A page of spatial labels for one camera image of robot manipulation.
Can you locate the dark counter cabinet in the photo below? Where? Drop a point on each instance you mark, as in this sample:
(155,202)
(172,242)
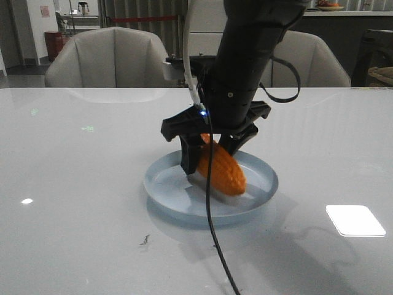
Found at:
(351,34)

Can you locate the red bin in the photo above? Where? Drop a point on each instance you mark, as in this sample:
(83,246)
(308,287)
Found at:
(55,42)

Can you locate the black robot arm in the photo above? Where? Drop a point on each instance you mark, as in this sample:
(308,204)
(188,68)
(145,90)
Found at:
(228,80)

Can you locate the grey armchair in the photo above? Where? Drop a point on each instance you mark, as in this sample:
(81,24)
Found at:
(113,57)
(311,57)

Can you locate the grey left armchair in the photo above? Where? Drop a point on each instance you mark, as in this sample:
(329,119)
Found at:
(113,57)

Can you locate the beige cushion seat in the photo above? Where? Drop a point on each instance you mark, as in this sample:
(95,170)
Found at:
(382,77)

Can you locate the fruit bowl on counter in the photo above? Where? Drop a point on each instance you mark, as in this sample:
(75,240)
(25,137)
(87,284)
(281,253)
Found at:
(327,6)

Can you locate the dark wooden chair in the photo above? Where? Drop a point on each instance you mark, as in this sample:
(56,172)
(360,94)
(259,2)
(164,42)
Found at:
(375,50)

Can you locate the pink wall notice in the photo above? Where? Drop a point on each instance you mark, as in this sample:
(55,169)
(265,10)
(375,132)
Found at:
(45,13)

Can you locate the grey right armchair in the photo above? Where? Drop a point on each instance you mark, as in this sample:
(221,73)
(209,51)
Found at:
(311,57)

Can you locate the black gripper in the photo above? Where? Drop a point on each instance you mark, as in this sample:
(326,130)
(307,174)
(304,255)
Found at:
(191,121)

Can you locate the light blue plate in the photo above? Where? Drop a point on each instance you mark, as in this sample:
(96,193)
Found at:
(183,197)

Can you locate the orange corn cob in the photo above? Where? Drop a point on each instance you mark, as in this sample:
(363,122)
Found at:
(226,175)

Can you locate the white cabinet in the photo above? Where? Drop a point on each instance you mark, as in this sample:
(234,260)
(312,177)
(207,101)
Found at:
(207,21)

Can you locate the metal rack shelf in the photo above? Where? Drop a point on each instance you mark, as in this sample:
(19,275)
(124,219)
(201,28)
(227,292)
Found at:
(75,16)

